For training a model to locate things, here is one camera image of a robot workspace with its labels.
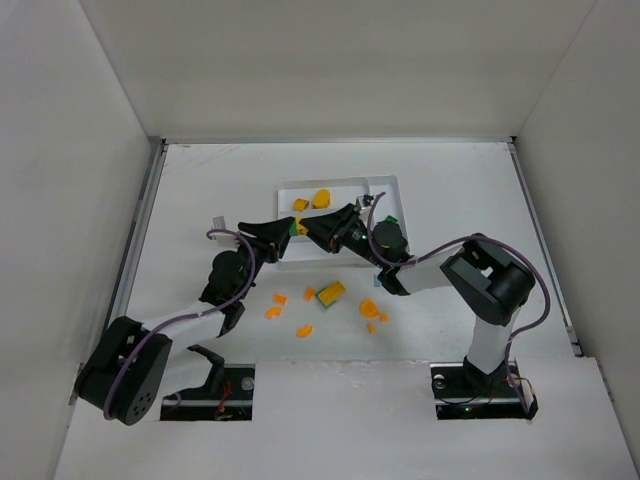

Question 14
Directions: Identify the yellow square duplo brick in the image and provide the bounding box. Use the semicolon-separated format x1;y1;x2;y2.
289;216;308;237

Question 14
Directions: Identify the yellow curved duplo brick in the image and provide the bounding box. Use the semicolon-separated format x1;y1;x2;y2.
312;189;331;209

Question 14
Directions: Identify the yellow long duplo brick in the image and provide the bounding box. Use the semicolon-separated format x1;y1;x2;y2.
315;281;346;309

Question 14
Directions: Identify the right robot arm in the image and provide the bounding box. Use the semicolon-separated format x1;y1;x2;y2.
300;204;535;386

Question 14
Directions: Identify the orange elbow piece left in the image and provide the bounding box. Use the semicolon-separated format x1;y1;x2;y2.
265;307;283;319

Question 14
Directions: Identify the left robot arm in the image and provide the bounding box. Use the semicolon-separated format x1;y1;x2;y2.
73;217;295;426

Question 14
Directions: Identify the white divided sorting tray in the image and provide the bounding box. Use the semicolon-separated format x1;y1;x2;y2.
277;175;409;270

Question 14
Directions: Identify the orange slope piece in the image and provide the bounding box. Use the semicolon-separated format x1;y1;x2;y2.
304;287;315;301

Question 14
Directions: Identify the orange half-round lego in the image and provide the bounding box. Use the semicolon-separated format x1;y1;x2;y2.
359;299;379;318

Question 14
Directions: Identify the orange curved piece bottom-left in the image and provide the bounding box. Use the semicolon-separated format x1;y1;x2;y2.
296;325;314;338

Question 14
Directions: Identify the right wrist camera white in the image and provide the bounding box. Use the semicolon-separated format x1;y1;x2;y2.
355;194;375;210

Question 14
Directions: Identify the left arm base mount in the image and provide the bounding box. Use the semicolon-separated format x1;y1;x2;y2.
159;344;256;422

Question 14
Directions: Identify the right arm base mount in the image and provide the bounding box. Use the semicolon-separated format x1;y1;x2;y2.
430;361;539;421

